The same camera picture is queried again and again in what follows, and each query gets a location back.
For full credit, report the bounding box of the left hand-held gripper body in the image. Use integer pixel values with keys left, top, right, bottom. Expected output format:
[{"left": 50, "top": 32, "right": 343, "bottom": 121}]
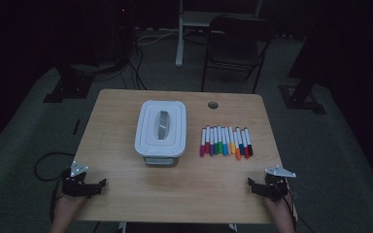
[{"left": 61, "top": 160, "right": 93, "bottom": 198}]

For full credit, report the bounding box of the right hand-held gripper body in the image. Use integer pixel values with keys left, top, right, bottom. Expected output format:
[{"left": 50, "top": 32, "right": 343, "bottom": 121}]
[{"left": 261, "top": 164, "right": 297, "bottom": 203}]

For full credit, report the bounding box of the white marker red cap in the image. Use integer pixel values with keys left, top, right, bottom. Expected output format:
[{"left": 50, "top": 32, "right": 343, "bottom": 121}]
[{"left": 240, "top": 129, "right": 251, "bottom": 159}]

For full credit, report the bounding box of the white marker black cap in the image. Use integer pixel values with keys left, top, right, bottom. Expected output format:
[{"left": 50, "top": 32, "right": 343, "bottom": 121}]
[{"left": 244, "top": 127, "right": 254, "bottom": 157}]

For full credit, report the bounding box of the white marker orange cap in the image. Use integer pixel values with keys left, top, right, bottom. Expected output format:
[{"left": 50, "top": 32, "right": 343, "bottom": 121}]
[{"left": 232, "top": 130, "right": 242, "bottom": 161}]

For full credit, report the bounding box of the white marker yellow cap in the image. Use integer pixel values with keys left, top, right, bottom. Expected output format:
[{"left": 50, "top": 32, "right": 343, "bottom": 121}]
[{"left": 227, "top": 125, "right": 236, "bottom": 155}]

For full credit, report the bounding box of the white marker light blue cap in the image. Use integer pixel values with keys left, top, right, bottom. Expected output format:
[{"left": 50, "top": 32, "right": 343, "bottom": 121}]
[{"left": 220, "top": 126, "right": 228, "bottom": 156}]

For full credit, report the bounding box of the white marker purple cap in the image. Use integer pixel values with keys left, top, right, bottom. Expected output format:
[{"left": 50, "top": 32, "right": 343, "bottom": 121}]
[{"left": 209, "top": 127, "right": 216, "bottom": 157}]

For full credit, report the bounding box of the white marker brown cap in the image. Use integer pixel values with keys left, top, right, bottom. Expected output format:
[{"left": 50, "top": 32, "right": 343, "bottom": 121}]
[{"left": 205, "top": 125, "right": 211, "bottom": 154}]

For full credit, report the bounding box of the white marker magenta cap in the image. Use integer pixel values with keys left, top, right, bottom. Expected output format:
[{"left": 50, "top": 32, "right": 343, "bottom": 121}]
[{"left": 199, "top": 127, "right": 207, "bottom": 158}]

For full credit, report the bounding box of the clear plastic storage box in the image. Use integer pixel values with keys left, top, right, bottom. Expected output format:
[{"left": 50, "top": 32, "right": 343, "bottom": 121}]
[{"left": 142, "top": 154, "right": 181, "bottom": 168}]

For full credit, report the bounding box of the white box lid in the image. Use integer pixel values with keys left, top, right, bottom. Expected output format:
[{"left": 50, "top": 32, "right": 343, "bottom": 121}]
[{"left": 134, "top": 99, "right": 187, "bottom": 158}]

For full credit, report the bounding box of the person's left hand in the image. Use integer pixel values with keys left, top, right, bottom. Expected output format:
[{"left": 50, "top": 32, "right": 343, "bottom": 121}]
[{"left": 53, "top": 193, "right": 87, "bottom": 216}]

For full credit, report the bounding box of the person's right hand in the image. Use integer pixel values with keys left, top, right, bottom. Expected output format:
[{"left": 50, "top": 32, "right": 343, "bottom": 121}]
[{"left": 265, "top": 195, "right": 290, "bottom": 217}]

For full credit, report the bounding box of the small black strip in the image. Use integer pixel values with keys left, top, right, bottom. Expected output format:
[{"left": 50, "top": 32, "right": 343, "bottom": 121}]
[{"left": 72, "top": 118, "right": 82, "bottom": 136}]

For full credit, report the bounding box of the black metal stand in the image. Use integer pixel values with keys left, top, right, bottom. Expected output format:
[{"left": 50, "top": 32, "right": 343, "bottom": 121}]
[
  {"left": 278, "top": 0, "right": 327, "bottom": 116},
  {"left": 43, "top": 62, "right": 95, "bottom": 105}
]

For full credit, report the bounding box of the grey round stand base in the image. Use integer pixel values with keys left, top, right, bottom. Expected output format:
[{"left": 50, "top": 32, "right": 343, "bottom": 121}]
[{"left": 71, "top": 59, "right": 125, "bottom": 77}]

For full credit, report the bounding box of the black folding chair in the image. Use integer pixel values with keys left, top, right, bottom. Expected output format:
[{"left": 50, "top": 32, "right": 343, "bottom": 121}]
[{"left": 201, "top": 14, "right": 275, "bottom": 95}]

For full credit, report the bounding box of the dark equipment tower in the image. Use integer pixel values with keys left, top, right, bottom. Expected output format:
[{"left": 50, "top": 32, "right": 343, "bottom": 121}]
[{"left": 110, "top": 0, "right": 137, "bottom": 62}]

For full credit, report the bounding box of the right hand-held gripper cable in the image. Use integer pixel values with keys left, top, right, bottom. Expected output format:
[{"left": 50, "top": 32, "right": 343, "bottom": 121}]
[{"left": 280, "top": 183, "right": 310, "bottom": 233}]

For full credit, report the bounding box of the hand-held gripper cable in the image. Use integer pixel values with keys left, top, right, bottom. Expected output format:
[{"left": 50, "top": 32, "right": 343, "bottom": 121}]
[
  {"left": 280, "top": 183, "right": 310, "bottom": 233},
  {"left": 49, "top": 179, "right": 66, "bottom": 224}
]

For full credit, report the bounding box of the left hand-held gripper cable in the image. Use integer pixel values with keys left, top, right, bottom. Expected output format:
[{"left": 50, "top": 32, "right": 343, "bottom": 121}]
[{"left": 49, "top": 179, "right": 66, "bottom": 224}]

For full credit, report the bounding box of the looped black cable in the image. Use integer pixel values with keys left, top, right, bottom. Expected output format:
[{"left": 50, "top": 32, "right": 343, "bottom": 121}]
[{"left": 33, "top": 151, "right": 76, "bottom": 183}]

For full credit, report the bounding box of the bundle of black cables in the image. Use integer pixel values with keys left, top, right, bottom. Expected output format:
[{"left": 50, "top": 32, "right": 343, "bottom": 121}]
[{"left": 122, "top": 32, "right": 149, "bottom": 91}]

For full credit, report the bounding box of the white desk frame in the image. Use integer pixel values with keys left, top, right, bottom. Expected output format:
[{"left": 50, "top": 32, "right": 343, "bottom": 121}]
[{"left": 174, "top": 0, "right": 263, "bottom": 68}]

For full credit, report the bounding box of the white cable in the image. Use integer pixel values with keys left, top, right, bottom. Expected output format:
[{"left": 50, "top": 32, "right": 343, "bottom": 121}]
[{"left": 135, "top": 28, "right": 180, "bottom": 46}]

